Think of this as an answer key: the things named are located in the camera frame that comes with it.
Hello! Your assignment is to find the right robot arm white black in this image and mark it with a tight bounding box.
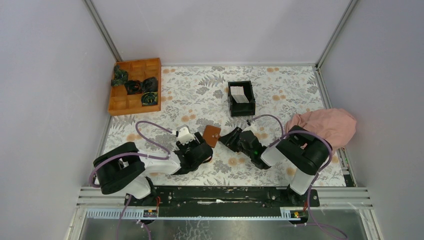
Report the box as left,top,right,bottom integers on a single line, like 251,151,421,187
218,125,333,206

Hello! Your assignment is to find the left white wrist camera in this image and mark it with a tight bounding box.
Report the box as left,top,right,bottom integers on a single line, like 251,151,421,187
172,125,196,145

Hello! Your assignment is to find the floral patterned table mat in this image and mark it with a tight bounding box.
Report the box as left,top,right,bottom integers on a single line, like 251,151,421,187
103,66,324,187

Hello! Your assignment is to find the orange wooden compartment tray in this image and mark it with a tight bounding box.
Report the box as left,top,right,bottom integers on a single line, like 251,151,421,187
108,58,162,116

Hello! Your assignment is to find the pink crumpled cloth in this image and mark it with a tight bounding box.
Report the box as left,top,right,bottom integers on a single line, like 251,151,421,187
284,108,357,152

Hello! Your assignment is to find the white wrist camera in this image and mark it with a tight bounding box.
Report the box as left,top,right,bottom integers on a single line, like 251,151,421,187
172,125,196,145
243,121,258,134

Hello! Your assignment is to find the black card box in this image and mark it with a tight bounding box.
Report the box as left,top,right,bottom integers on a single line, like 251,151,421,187
227,80,256,117

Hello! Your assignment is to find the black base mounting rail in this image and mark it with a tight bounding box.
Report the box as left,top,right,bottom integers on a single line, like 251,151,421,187
124,186,320,218

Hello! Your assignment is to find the black rolled sock right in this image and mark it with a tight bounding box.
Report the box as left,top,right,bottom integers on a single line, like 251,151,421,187
141,76,159,93

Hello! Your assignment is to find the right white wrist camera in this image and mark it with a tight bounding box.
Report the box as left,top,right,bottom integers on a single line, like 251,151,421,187
243,121,258,134

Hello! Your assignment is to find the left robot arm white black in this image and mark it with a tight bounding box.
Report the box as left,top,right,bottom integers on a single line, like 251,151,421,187
89,127,213,206

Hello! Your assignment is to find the brown leather card holder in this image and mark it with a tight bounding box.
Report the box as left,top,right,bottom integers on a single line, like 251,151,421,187
202,125,221,148

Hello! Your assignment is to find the stack of credit cards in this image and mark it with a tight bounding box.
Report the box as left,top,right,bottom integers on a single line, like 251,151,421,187
229,86,250,104

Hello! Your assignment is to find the green black rolled sock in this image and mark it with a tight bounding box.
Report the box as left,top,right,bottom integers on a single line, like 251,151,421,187
140,91,158,107

